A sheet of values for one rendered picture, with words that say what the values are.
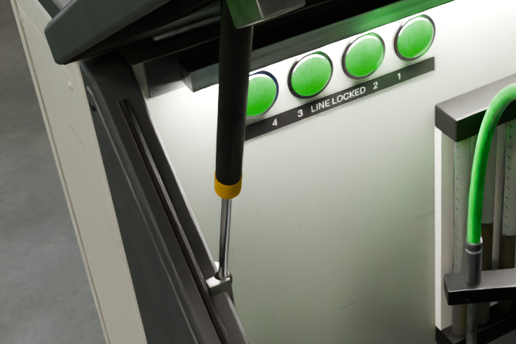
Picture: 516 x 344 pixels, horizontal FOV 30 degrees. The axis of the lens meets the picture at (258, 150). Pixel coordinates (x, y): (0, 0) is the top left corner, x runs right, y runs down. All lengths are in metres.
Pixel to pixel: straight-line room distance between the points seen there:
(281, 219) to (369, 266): 0.16
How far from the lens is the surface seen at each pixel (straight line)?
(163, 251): 0.81
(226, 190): 0.65
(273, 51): 0.86
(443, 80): 1.04
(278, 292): 1.07
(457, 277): 1.11
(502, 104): 0.89
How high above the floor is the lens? 1.85
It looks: 35 degrees down
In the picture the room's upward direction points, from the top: 7 degrees counter-clockwise
